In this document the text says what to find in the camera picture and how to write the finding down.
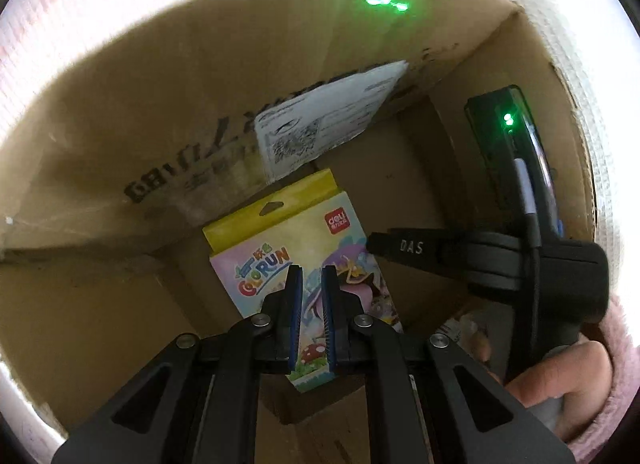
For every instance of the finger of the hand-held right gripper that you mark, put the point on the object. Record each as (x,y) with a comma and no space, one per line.
(410,246)

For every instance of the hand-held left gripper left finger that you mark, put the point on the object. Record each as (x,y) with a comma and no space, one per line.
(296,314)

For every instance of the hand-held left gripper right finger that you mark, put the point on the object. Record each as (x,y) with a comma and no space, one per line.
(327,314)

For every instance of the colourful marker pen box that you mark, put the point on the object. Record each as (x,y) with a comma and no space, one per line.
(250,254)

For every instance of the brown cardboard box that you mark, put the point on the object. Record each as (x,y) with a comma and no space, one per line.
(150,118)

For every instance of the person's right forearm pink sleeve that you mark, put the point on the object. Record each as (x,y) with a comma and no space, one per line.
(617,419)

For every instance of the person's right hand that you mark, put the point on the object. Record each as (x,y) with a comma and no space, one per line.
(565,374)

